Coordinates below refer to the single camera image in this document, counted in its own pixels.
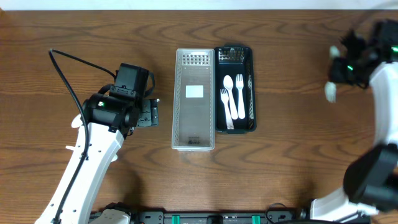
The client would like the white plastic fork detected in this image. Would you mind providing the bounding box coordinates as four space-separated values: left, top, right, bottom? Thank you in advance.
220 88 234 129
236 74 246 119
324 45 340 103

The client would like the white plastic spoon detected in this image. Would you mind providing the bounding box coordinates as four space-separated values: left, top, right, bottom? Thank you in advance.
223 75 238 120

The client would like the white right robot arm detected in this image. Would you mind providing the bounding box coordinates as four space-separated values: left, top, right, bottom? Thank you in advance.
291 19 397 223

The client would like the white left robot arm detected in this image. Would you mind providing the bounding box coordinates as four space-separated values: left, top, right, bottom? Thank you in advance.
36 85 159 223

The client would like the clear white plastic basket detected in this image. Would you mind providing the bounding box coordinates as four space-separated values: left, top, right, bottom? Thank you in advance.
172 49 215 151

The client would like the dark green plastic basket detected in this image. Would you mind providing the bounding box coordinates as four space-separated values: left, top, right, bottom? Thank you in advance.
214 45 257 134

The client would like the black aluminium rail with clips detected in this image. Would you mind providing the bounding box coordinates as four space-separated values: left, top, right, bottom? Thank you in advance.
88 202 373 224

